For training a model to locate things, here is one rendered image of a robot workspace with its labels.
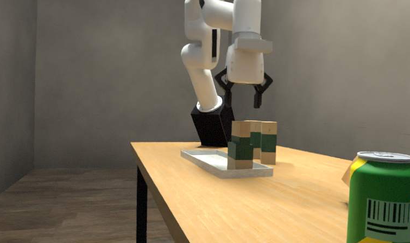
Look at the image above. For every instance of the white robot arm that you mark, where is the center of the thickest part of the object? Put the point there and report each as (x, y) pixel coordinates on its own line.
(203, 21)

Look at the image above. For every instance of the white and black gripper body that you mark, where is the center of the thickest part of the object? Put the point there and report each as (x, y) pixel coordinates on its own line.
(244, 68)

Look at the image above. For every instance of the green drink can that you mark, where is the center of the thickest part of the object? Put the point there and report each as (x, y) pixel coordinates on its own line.
(379, 199)

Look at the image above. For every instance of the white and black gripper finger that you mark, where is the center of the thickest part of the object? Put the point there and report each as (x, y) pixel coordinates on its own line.
(260, 89)
(225, 87)

